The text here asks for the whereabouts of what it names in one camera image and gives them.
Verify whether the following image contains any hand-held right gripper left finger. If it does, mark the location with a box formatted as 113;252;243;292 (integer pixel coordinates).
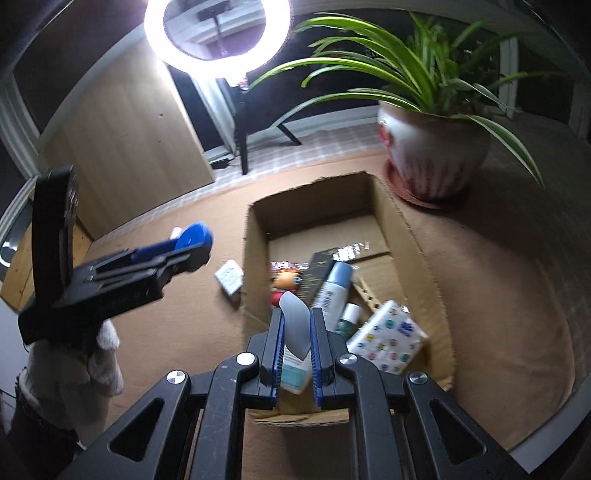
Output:
58;308;283;480

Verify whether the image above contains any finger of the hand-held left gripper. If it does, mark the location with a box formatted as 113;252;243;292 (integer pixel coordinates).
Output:
131;240;185;264
152;242;213;282

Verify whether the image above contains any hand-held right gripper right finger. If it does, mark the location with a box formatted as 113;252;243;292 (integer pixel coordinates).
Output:
310;307;532;480

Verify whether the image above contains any white squeeze tube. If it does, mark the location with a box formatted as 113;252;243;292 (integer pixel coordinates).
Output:
278;292;312;395

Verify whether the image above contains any white charger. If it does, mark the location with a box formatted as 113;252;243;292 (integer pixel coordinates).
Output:
213;259;245;296

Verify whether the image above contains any green tube with white cap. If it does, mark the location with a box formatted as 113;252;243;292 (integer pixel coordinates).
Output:
333;302;362;340

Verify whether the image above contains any cardboard box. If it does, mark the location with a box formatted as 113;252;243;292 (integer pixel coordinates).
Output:
242;171;455;428

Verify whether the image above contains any patterned tissue pack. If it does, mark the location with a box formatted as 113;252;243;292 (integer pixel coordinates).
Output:
345;299;429;376

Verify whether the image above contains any small toy figure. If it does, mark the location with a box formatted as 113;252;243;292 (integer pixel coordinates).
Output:
270;269;303;305

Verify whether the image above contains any wooden clothespin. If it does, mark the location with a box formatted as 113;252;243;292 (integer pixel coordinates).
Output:
351;276;384;317

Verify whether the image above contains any black packet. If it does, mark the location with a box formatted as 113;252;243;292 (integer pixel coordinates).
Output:
298;242;372;301

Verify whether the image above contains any person's left forearm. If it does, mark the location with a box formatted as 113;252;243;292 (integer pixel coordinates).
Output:
18;318;125;430

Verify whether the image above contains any wooden plank panel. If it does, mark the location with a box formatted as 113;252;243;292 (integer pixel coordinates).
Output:
0;222;95;310

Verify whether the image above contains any white bottle with blue cap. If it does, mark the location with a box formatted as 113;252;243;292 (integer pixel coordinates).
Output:
311;261;354;333

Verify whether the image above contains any wooden board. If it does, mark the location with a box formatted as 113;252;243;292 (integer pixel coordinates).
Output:
39;44;217;241

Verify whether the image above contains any black tripod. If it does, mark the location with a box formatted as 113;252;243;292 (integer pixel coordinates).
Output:
217;76;303;176

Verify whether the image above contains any green spider plant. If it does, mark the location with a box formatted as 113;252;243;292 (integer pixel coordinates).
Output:
249;11;573;190

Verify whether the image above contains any ring light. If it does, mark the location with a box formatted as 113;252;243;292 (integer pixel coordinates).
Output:
144;0;294;75

